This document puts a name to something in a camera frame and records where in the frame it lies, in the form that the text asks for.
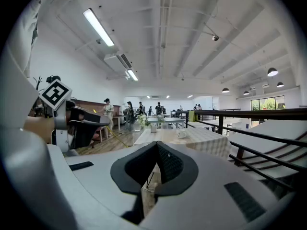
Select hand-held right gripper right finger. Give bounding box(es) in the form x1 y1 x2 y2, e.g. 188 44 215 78
139 140 296 230

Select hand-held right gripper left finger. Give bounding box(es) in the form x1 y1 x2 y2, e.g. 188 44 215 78
47 140 158 225

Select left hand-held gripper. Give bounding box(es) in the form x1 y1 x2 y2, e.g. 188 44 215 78
38 78 111 153

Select person's left forearm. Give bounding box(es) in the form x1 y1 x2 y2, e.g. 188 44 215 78
23 116 55 144

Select white flower bouquet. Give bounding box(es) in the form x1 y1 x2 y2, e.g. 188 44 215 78
137 114 165 129

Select table with checkered tablecloth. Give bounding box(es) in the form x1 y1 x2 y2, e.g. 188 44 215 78
133 127 232 161

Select long ceiling light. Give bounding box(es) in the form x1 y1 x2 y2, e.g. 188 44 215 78
127 69 139 81
83 8 115 47

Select ceiling air conditioner unit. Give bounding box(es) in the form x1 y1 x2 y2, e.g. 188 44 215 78
103 53 132 73

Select white long table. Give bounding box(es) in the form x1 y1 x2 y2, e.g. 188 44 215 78
146 116 186 129

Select white sloped panels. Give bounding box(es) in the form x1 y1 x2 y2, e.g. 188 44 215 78
226 118 307 181

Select black metal railing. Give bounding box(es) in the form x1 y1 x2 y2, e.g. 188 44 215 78
170 107 307 191

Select person's white shirt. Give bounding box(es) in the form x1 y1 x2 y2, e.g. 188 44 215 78
0 0 59 135

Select large window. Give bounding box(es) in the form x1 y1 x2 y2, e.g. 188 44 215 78
250 95 285 111

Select yellow floor cable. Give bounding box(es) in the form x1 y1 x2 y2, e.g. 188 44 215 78
106 126 129 148

